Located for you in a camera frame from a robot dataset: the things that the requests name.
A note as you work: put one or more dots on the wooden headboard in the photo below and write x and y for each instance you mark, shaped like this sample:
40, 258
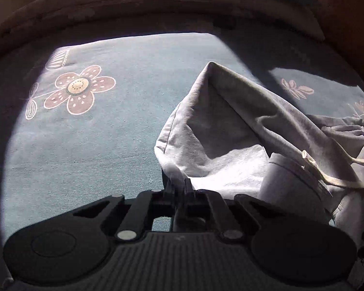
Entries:
348, 21

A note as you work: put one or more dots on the folded floral quilt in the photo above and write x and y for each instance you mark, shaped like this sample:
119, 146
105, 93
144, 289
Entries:
139, 3

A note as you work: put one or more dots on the teal printed bed sheet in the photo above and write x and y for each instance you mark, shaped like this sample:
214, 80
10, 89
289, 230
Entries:
109, 145

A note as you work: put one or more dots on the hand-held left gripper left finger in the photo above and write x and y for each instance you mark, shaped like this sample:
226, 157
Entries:
171, 188

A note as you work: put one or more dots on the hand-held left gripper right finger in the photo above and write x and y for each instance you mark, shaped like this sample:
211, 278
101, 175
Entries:
188, 189

